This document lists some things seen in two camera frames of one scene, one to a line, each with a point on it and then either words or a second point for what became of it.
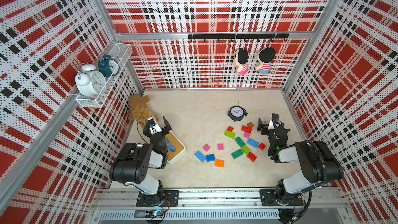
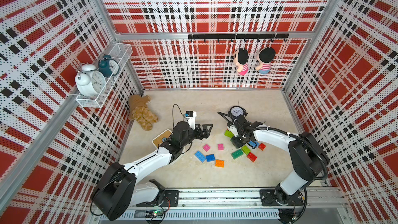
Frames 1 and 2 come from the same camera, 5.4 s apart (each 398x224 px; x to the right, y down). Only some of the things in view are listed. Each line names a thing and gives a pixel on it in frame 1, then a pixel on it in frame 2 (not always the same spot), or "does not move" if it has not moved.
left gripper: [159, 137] -> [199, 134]
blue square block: [210, 157] does not move
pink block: [206, 148] does not move
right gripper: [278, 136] -> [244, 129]
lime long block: [229, 134] does not move
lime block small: [245, 149] does not move
